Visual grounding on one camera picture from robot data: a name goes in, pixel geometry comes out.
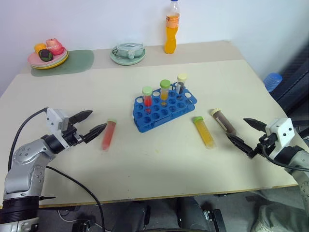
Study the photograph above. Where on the orange soda plastic bottle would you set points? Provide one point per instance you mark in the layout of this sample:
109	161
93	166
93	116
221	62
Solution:
171	38

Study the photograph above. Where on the stacked plates with toy food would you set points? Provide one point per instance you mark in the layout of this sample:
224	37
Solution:
48	68

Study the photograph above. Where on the red tube with green cap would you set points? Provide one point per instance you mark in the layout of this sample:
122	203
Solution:
147	101
108	135

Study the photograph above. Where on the pale green plate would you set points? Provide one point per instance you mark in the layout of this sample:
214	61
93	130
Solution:
125	62

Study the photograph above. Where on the grey cloth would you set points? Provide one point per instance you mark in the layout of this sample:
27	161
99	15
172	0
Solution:
277	217

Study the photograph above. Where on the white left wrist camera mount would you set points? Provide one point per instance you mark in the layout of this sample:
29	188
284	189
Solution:
53	118

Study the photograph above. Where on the brown tube with cream cap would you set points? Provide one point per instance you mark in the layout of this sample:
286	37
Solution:
224	120

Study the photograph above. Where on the green placemat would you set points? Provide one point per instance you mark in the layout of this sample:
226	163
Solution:
79	61

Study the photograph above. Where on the pale green face mask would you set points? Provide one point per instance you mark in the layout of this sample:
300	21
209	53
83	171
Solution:
128	49

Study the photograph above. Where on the stack of blue cups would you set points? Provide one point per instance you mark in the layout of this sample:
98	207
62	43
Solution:
272	81

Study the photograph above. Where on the yellow tube with green cap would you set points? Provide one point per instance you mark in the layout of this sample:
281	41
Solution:
205	134

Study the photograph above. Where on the dark green toy fruit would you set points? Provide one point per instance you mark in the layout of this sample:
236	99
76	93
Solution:
46	55

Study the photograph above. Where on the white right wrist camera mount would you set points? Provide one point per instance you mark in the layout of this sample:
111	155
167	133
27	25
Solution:
281	130

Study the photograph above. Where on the dark tube with cream cap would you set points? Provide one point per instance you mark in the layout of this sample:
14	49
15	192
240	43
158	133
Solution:
181	87

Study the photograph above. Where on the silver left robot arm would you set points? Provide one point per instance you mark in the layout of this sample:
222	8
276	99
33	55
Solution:
24	154

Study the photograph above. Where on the blue test tube rack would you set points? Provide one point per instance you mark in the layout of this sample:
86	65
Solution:
169	110

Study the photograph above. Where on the black bracket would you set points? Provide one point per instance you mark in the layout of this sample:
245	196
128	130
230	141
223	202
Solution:
216	220

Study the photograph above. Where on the orange tube with green cap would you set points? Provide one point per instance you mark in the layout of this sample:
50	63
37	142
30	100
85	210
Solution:
165	94

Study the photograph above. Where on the orange toy fruit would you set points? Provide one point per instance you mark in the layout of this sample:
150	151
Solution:
39	47

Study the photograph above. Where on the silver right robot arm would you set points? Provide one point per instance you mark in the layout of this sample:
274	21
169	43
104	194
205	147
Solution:
300	159

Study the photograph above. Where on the black chair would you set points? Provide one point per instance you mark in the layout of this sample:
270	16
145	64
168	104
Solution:
297	82

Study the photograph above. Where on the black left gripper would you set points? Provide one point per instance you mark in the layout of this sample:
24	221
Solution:
72	136

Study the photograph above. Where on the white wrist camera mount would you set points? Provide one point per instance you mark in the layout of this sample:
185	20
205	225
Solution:
281	130
53	118

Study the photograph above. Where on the black box on floor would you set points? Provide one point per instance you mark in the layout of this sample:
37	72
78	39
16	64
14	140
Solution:
82	226

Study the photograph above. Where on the light green stacked plate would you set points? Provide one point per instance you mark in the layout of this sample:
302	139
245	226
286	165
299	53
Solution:
58	63

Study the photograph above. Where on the pink plate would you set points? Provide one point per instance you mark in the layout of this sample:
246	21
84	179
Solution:
33	59

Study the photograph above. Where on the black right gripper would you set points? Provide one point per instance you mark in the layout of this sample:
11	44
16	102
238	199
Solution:
265	142

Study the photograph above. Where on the pink toy peach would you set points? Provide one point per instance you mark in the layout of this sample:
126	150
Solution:
55	47

